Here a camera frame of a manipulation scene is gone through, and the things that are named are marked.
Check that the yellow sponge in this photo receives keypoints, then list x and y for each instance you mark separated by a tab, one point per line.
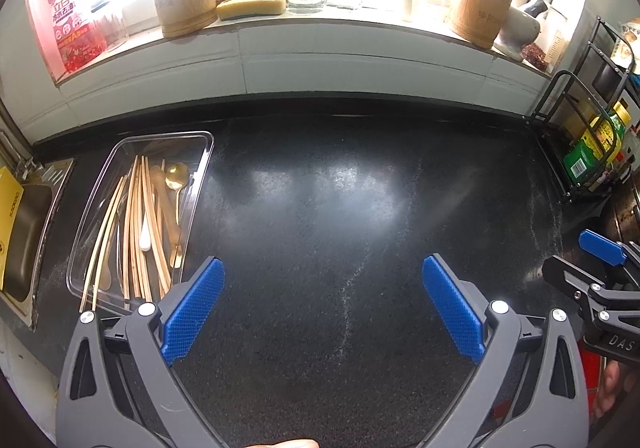
250	8

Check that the clear plastic container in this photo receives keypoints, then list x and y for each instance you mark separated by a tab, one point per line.
112	28

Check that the person's right hand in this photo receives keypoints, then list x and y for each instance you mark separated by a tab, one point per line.
610	388

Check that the yellow seasoning jar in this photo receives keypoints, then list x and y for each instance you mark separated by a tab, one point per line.
620	114

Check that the wooden utensil holder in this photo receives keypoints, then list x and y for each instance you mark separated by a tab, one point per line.
477	13

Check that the gold metal spoon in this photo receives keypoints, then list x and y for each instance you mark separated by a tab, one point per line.
177	175

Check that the yellow cardboard box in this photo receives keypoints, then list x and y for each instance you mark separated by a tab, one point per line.
11	228

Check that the beige bottle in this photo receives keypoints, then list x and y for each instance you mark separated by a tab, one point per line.
414	3

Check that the person's left hand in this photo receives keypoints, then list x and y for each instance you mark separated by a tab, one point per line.
285	444

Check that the metal faucet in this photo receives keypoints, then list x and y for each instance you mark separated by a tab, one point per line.
20	163

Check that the clear plastic tray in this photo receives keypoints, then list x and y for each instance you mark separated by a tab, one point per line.
195	148

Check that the grey stone mortar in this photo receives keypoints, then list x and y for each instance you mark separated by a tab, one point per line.
515	38

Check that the red detergent bottle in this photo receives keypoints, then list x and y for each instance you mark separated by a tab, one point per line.
70	28

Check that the dried red chilies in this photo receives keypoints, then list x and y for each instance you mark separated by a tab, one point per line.
535	57

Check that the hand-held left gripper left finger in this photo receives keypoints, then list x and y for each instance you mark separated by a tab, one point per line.
192	313

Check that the bunch of wooden chopsticks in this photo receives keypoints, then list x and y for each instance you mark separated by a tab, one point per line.
135	228

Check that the green box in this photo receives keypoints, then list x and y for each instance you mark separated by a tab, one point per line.
582	160

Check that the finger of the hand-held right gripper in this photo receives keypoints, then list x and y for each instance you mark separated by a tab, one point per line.
602	247
575	278

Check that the translucent brown spoon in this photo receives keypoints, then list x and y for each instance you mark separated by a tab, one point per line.
157	183

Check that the steel sink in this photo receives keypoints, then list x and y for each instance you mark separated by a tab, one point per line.
32	228

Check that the white spoon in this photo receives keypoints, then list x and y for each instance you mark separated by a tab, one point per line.
146	238

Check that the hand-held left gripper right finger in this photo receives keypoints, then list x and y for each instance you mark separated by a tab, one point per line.
452	308

